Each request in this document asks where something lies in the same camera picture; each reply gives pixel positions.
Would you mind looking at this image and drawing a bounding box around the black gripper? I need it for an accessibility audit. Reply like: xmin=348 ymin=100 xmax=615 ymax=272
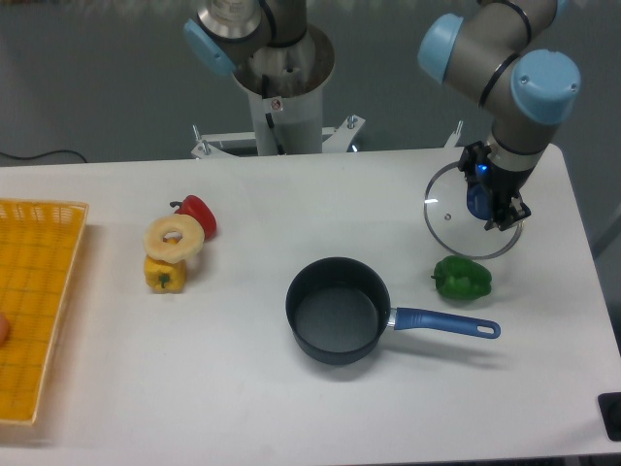
xmin=457 ymin=141 xmax=531 ymax=231

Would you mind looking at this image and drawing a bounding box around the glass pot lid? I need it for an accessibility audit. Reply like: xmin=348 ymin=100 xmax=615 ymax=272
xmin=424 ymin=162 xmax=523 ymax=260

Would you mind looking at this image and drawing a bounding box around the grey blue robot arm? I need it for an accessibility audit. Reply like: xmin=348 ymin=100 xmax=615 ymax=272
xmin=183 ymin=1 xmax=581 ymax=230

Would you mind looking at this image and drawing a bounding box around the green bell pepper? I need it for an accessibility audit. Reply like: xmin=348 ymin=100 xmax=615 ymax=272
xmin=431 ymin=255 xmax=492 ymax=301

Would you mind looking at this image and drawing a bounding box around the black device at table edge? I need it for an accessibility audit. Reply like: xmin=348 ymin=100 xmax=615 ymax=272
xmin=598 ymin=392 xmax=621 ymax=442

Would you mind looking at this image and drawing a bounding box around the red bell pepper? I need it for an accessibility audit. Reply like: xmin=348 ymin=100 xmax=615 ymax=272
xmin=169 ymin=194 xmax=217 ymax=241

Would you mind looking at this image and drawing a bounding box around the yellow bell pepper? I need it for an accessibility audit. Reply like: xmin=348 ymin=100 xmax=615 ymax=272
xmin=144 ymin=255 xmax=186 ymax=293

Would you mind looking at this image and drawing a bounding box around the yellow woven basket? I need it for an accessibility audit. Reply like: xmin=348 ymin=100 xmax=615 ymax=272
xmin=1 ymin=198 xmax=89 ymax=425

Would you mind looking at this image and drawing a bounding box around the orange object in basket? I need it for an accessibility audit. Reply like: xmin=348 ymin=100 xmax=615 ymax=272
xmin=0 ymin=314 xmax=11 ymax=346

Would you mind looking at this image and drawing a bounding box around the dark saucepan blue handle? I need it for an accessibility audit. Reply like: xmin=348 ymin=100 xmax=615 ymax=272
xmin=285 ymin=257 xmax=501 ymax=366

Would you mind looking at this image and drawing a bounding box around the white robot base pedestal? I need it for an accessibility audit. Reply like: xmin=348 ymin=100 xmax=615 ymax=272
xmin=190 ymin=23 xmax=364 ymax=159

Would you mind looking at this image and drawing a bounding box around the beige donut ring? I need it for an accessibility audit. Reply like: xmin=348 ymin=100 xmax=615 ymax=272
xmin=143 ymin=215 xmax=206 ymax=264

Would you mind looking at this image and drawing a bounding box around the black cable on floor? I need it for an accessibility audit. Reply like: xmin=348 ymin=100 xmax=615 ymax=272
xmin=0 ymin=150 xmax=87 ymax=163

